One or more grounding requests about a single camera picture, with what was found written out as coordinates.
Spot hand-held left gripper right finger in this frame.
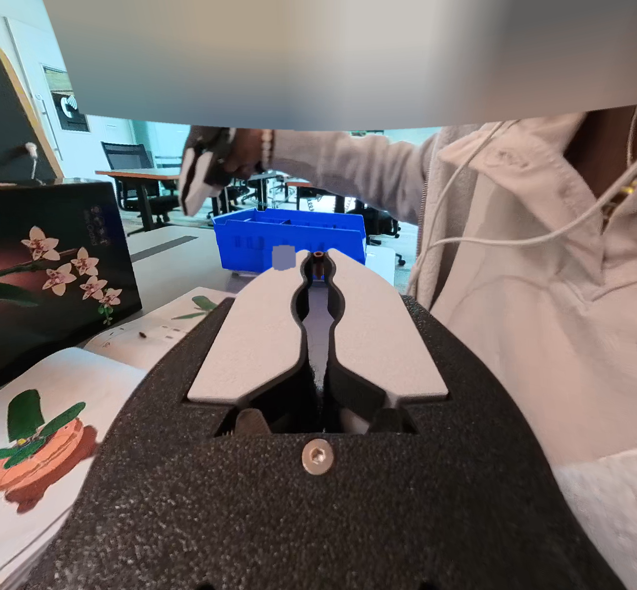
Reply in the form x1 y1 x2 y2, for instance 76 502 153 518
323 248 450 408

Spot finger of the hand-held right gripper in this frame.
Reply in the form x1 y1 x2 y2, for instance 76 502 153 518
178 149 204 206
183 177 218 217

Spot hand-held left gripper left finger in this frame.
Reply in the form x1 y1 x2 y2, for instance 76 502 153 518
187 249 313 405

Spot person's right forearm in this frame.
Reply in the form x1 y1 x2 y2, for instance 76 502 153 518
271 127 439 226

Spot person's right hand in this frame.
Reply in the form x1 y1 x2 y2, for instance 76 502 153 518
223 128 264 180

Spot long wood-edged office table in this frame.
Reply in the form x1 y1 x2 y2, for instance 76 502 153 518
96 168 182 232

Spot blue plastic bin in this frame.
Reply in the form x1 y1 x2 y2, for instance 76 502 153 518
212 208 368 272

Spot black mesh office chair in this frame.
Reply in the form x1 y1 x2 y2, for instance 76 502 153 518
101 141 177 222

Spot white instruction booklet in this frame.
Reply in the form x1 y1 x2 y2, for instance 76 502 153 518
84 287 240 372

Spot person in white hoodie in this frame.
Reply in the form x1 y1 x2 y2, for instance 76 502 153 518
407 107 637 590

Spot black orchid print box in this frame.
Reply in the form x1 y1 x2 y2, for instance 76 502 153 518
0 182 143 387

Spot open flower pot instruction booklet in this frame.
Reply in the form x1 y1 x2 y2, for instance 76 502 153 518
0 347 150 590

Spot black wood-framed board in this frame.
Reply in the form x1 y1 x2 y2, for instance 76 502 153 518
0 49 64 186

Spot black phone icon wall sign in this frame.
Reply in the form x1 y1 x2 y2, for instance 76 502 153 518
42 66 91 133

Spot white cord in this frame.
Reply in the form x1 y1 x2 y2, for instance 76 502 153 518
408 119 637 297

